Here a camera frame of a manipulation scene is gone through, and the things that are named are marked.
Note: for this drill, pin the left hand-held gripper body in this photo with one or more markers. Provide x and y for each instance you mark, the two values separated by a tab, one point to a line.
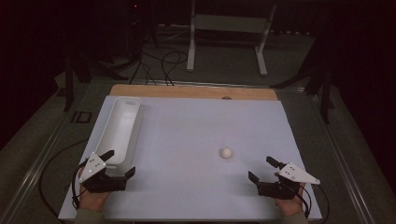
93	168

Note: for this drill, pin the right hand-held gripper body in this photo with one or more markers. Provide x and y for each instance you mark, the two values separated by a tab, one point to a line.
295	174

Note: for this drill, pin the white plastic bin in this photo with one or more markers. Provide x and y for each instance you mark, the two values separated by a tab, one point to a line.
120	130

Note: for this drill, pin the white ball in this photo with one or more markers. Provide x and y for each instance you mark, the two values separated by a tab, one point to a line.
226	152

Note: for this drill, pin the person's right hand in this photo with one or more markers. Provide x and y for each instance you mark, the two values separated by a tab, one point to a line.
291	206

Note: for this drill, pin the person's left hand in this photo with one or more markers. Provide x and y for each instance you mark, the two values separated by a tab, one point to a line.
93	200

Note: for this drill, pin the pale table mat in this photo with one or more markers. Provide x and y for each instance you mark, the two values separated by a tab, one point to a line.
186	140

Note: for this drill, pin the black tripod stand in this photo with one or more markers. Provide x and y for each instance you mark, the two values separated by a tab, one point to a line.
325	99
69	87

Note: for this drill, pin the white metal stand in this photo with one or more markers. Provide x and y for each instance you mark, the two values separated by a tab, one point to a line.
190	46

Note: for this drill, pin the dark equipment rack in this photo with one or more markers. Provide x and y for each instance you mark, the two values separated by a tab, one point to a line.
135	18

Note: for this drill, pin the black rectangular floor bracket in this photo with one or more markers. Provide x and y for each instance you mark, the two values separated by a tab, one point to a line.
81	117

